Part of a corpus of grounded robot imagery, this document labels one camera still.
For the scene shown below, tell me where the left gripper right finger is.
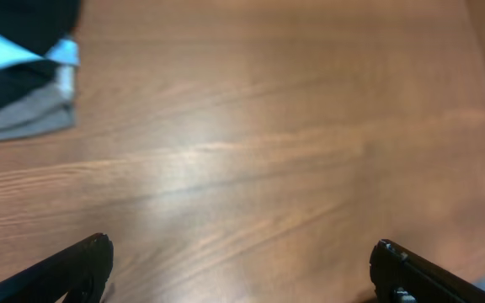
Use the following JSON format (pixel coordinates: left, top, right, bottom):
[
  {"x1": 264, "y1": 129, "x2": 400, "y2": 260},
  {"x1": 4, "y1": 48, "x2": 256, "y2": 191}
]
[{"x1": 370, "y1": 239, "x2": 485, "y2": 303}]

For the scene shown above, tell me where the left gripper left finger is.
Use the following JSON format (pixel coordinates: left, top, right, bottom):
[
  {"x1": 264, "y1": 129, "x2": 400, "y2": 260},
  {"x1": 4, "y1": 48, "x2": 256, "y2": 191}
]
[{"x1": 0, "y1": 233, "x2": 114, "y2": 303}]

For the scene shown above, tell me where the black t-shirt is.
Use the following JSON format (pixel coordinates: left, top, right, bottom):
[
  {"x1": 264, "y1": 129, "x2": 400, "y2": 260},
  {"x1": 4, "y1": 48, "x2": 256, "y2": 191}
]
[{"x1": 0, "y1": 0, "x2": 82, "y2": 55}]

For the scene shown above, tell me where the grey folded garment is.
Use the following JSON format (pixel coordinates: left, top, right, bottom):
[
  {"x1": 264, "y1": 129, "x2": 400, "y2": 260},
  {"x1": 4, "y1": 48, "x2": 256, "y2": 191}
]
[{"x1": 0, "y1": 65, "x2": 76, "y2": 141}]

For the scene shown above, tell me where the black folded garment in pile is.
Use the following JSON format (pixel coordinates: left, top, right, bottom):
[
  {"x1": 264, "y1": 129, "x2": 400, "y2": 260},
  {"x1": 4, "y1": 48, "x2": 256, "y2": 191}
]
[{"x1": 0, "y1": 60, "x2": 60, "y2": 109}]

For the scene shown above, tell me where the light blue printed t-shirt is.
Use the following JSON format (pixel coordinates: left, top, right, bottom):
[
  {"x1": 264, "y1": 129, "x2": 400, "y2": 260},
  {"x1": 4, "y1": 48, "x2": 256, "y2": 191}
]
[{"x1": 0, "y1": 35, "x2": 80, "y2": 70}]

